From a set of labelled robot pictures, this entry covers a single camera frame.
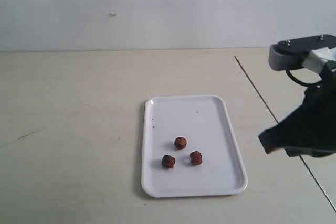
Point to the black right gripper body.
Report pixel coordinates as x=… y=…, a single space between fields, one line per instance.
x=319 y=104

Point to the brown meatball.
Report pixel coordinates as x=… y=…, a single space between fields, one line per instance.
x=168 y=161
x=180 y=143
x=196 y=158

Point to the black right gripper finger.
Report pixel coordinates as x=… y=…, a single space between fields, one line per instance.
x=316 y=152
x=297 y=129

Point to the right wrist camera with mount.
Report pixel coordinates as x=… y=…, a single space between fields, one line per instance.
x=290 y=54

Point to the white rectangular plastic tray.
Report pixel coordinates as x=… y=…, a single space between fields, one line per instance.
x=204 y=121

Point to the thin metal skewer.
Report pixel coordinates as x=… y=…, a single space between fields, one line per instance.
x=281 y=96

